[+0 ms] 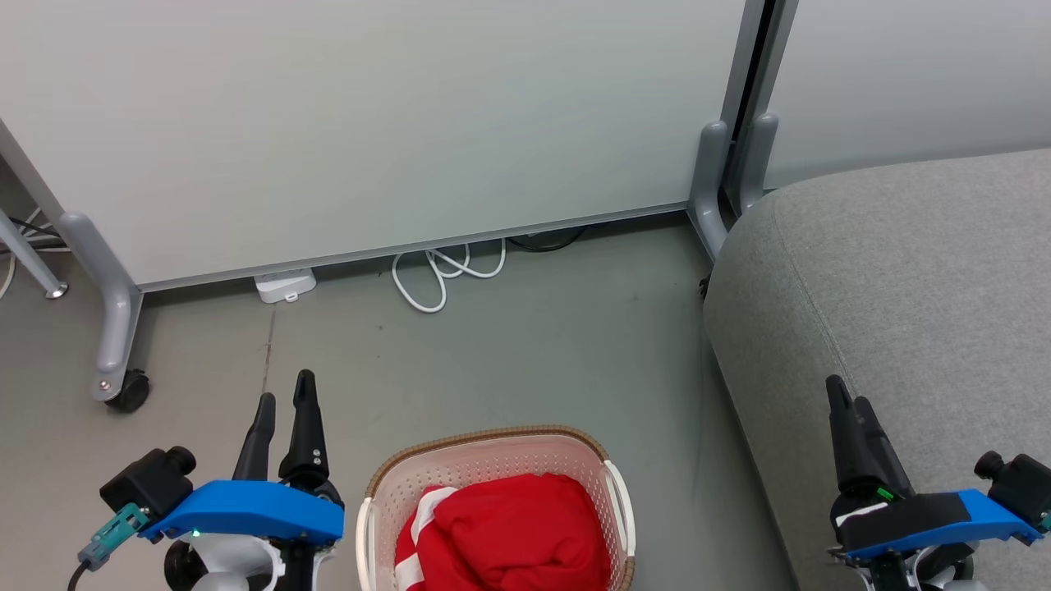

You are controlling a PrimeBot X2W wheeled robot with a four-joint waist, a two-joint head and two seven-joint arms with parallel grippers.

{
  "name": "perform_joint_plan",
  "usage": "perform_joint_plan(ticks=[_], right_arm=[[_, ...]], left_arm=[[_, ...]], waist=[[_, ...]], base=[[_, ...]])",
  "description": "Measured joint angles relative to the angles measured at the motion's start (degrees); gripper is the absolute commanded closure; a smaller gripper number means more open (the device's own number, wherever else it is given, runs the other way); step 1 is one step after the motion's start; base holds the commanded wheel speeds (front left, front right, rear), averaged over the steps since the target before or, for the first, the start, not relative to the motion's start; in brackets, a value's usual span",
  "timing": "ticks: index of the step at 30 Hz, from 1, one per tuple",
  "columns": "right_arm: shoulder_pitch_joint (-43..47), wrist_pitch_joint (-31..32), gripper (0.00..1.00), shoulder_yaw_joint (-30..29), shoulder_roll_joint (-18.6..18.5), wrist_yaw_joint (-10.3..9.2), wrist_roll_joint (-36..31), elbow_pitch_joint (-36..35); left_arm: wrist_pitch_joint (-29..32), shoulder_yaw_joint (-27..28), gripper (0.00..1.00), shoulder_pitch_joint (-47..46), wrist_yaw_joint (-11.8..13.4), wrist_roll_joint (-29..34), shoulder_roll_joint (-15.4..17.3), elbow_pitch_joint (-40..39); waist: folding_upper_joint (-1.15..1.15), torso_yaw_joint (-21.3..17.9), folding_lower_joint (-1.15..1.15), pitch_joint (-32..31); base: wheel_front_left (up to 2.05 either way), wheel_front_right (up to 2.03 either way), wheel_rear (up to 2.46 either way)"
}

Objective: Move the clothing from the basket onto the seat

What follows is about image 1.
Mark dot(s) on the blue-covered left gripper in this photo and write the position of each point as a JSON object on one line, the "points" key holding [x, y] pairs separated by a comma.
{"points": [[254, 509]]}

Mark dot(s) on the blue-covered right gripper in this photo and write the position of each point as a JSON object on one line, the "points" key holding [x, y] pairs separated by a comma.
{"points": [[920, 521]]}

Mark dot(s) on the red and white garment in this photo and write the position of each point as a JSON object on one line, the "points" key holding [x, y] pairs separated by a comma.
{"points": [[517, 533]]}

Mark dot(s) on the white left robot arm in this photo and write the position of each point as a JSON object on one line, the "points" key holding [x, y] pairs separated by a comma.
{"points": [[234, 566]]}

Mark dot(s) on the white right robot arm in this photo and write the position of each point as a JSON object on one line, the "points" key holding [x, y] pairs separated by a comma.
{"points": [[903, 574]]}

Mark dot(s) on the grey fabric sofa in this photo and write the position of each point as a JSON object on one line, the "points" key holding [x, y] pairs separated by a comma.
{"points": [[920, 295]]}

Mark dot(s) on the beige plastic laundry basket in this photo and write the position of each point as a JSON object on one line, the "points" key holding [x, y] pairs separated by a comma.
{"points": [[484, 455]]}

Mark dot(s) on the grey partition leg with caster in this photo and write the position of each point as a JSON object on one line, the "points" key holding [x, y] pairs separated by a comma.
{"points": [[115, 312]]}

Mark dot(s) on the grey curved partition leg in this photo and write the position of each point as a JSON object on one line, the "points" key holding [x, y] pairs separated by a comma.
{"points": [[757, 160], [708, 189]]}

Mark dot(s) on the chrome table leg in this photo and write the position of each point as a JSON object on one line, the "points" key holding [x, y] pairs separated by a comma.
{"points": [[29, 258]]}

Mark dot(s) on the wide white partition panel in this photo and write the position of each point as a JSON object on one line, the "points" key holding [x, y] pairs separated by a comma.
{"points": [[369, 123]]}

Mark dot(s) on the narrow white partition panel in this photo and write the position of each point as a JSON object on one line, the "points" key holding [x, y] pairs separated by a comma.
{"points": [[911, 82]]}

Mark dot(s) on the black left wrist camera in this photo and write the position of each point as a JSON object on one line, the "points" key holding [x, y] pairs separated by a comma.
{"points": [[148, 484]]}

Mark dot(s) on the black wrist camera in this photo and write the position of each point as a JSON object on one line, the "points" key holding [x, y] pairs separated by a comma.
{"points": [[1022, 484], [148, 484]]}

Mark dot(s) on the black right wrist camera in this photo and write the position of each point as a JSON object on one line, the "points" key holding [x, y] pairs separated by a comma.
{"points": [[1022, 484]]}

